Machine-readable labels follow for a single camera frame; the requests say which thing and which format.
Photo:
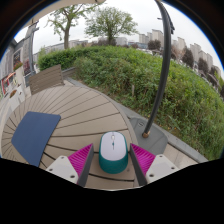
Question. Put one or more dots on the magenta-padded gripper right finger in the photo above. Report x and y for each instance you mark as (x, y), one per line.
(144, 159)

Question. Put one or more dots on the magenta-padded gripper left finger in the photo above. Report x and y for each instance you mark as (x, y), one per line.
(80, 159)

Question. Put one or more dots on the white and teal computer mouse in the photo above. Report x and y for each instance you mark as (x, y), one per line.
(113, 150)

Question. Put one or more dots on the dark blue mouse pad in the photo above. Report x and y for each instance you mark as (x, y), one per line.
(33, 136)

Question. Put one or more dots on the grey umbrella base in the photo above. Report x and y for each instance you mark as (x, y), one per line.
(155, 141)

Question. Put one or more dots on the dark curved umbrella pole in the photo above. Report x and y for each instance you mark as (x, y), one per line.
(163, 76)

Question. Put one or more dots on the slatted wooden chair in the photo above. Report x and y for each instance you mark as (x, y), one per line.
(46, 80)

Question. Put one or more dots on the white planter with flowers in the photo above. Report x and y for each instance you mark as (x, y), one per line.
(19, 80)

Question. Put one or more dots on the distant high-rise buildings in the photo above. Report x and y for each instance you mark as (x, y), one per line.
(196, 53)

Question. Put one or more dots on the grey sign pillar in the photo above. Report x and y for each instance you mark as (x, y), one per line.
(31, 50)

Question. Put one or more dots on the grey storefront building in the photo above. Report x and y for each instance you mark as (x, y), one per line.
(8, 63)

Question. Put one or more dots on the tall thick-trunked tree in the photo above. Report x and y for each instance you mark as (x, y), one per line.
(66, 33)

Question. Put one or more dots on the round-crowned tree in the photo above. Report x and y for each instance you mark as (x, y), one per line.
(110, 23)

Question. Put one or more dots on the beige umbrella canopy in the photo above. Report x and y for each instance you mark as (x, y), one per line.
(66, 5)

